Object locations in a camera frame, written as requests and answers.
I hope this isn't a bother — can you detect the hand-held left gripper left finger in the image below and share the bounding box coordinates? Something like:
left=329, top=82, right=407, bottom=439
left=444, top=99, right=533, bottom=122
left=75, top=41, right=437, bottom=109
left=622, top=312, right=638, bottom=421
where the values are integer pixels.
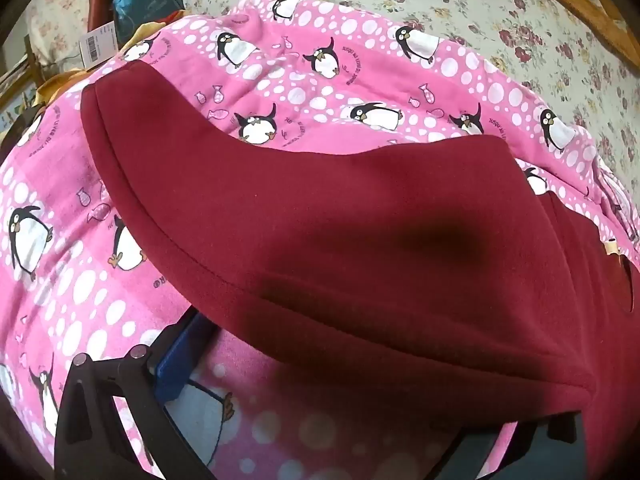
left=54, top=307, right=223, bottom=480

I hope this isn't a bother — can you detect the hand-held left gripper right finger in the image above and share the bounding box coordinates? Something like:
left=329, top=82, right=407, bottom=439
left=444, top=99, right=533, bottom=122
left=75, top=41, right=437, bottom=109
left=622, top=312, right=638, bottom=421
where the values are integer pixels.
left=440, top=407, right=587, bottom=480

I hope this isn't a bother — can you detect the dark red fleece garment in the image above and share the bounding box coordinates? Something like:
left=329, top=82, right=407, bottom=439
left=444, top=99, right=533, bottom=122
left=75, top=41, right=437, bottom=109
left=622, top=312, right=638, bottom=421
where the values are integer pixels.
left=80, top=79, right=640, bottom=480

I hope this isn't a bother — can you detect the pink penguin print blanket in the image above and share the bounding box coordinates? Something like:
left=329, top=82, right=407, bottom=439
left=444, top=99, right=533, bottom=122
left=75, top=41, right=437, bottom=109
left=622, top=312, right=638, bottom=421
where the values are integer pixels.
left=0, top=0, right=640, bottom=480

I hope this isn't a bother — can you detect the floral bed sheet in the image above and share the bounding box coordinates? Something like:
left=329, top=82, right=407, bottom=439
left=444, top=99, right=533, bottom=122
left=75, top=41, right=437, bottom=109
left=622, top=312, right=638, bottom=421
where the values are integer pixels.
left=22, top=0, right=640, bottom=241

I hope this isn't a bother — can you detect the yellow cloth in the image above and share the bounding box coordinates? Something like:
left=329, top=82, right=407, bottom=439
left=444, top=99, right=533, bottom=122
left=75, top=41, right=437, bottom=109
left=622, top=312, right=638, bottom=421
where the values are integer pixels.
left=35, top=10, right=186, bottom=106

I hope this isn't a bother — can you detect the white barcode tag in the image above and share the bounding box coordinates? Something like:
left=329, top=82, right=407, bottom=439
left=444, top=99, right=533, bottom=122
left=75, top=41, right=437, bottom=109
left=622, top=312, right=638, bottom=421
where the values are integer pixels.
left=80, top=22, right=121, bottom=68

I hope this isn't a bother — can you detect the blue plastic bag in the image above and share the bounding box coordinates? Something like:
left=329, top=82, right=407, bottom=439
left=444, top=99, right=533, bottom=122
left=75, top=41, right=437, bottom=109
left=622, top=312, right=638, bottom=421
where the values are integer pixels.
left=112, top=0, right=186, bottom=36

